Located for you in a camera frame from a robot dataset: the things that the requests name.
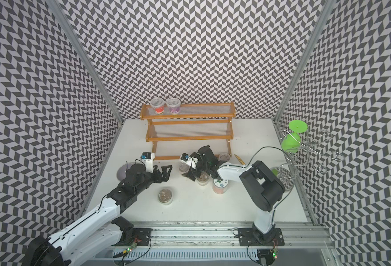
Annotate orange wooden tiered shelf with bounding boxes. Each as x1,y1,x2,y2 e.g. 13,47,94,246
140,102,236,155

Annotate clear seed container red label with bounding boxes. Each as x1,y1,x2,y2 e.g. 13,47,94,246
150,98,165,114

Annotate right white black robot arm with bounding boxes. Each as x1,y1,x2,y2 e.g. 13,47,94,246
180,145,285,245

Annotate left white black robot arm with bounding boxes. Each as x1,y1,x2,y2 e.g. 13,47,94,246
22,164,172,266

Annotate clear seed container front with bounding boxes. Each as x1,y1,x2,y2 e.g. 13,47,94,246
158,188,174,205

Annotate clear seed container beige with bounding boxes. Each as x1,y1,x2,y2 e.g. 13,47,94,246
196,172,211,186

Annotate lilac stacked bowls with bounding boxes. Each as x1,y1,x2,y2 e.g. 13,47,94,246
116,162,134,181

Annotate pink jar floral lid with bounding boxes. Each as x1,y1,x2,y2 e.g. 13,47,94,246
213,179,229,195

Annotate green plastic goblet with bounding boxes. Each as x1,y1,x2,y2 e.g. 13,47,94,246
281,120,308,153

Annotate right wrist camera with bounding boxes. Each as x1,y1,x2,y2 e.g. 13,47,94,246
180,153,198,169

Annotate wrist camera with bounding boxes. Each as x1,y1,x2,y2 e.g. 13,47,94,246
180,153,198,169
140,152,155,173

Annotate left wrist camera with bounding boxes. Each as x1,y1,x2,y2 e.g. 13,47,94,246
140,152,155,173

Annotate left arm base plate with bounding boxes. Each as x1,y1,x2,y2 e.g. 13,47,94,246
114,228,152,247

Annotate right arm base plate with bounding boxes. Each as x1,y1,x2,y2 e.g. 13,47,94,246
233,227,285,247

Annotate silver wire cup rack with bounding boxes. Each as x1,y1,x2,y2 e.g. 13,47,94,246
272,130,345,191

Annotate aluminium front rail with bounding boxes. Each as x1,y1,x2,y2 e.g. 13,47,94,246
135,222,334,249

